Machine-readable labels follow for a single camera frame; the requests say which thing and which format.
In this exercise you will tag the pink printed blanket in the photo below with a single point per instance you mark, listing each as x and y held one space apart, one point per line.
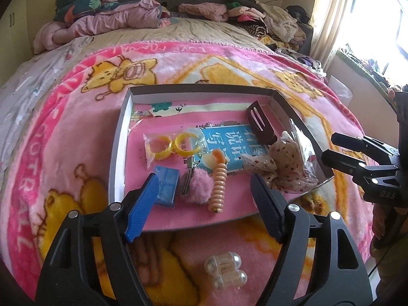
79 134

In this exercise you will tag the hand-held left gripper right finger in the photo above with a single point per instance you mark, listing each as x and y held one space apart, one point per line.
266 204

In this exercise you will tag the small blue box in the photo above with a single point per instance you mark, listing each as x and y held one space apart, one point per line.
167 185

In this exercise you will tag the pink quilt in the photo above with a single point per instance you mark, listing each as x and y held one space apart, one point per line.
95 22

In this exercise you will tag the cream curtain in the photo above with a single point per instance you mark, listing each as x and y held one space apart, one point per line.
328 22

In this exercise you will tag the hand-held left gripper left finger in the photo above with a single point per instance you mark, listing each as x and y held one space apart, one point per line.
142 207

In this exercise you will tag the beige bedspread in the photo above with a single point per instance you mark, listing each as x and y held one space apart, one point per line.
191 33

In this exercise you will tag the cream wardrobe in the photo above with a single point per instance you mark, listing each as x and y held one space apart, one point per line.
16 38

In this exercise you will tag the clutter on window sill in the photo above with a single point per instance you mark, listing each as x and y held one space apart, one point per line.
366 67

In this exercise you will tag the dark floral blanket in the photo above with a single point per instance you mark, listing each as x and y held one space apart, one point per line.
83 3

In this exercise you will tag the pink pompom hair clip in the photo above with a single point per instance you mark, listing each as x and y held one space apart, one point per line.
197 188

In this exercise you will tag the beige spiral hair clip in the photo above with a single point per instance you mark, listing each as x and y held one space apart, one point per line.
220 181

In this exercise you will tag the person's right hand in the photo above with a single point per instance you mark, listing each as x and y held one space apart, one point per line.
379 221

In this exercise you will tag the floral fabric bow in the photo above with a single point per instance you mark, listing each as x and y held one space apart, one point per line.
283 159

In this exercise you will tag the yellow rings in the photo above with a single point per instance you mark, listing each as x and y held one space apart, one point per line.
183 145

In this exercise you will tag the person's yellow clothing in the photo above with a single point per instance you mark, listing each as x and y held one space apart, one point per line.
393 261

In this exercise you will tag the white plastic bag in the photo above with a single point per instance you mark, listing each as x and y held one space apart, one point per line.
341 89

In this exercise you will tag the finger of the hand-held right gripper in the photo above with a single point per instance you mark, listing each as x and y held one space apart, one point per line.
350 164
366 143

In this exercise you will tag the shallow cardboard box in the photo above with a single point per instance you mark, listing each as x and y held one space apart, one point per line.
121 140

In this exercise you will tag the clear pearl hair claw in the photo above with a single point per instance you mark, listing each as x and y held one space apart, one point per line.
223 267

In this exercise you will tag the grey white bed sheet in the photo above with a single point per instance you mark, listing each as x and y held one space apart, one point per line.
25 102

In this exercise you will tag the dark brown oval hair clip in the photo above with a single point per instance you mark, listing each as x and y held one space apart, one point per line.
264 134

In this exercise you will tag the window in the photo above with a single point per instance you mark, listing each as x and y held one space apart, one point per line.
376 12

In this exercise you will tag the pile of clothes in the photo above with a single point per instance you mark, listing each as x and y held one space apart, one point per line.
271 19

